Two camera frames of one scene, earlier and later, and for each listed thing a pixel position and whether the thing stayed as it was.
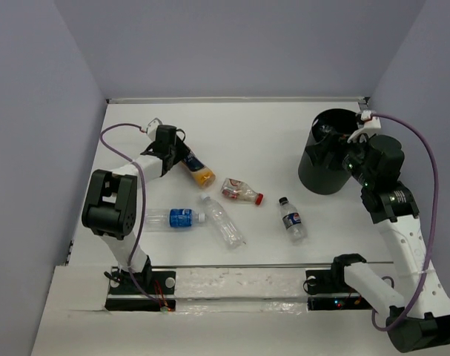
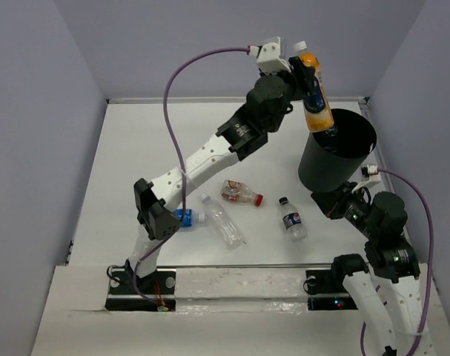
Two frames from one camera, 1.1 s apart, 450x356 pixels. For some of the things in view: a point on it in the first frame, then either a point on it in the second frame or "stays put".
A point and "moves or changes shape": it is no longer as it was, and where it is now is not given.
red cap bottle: x=237 y=189 stays put
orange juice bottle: x=199 y=173 moves or changes shape
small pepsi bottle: x=292 y=222 stays put
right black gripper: x=318 y=152 -> x=331 y=202
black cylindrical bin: x=322 y=167 stays put
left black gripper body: x=173 y=151 -> x=288 y=91
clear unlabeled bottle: x=231 y=236 stays put
